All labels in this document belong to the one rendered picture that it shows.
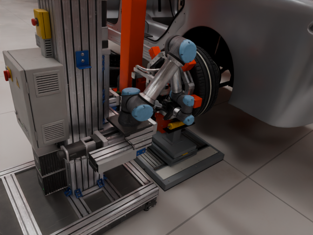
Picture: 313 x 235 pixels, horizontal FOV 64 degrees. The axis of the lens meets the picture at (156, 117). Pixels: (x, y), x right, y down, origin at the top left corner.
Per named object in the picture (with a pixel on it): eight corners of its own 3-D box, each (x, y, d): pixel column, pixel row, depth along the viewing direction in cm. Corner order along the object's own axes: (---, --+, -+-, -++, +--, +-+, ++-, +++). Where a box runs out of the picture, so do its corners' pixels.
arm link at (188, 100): (178, 93, 166) (175, 107, 172) (187, 100, 158) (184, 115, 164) (187, 91, 170) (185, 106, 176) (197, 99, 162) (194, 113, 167)
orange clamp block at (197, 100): (193, 101, 201) (200, 106, 195) (186, 103, 197) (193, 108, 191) (194, 93, 198) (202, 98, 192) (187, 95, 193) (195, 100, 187)
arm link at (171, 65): (135, 114, 158) (187, 42, 150) (146, 127, 147) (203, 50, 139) (121, 107, 150) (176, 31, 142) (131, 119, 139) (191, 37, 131)
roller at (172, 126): (192, 122, 238) (193, 117, 235) (169, 131, 221) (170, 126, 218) (188, 120, 241) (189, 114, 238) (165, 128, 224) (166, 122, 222)
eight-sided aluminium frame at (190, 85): (187, 127, 213) (199, 65, 185) (181, 128, 209) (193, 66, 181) (149, 100, 248) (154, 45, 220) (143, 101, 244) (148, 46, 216)
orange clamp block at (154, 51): (162, 55, 217) (158, 45, 218) (155, 56, 212) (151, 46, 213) (158, 58, 222) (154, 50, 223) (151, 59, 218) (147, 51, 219)
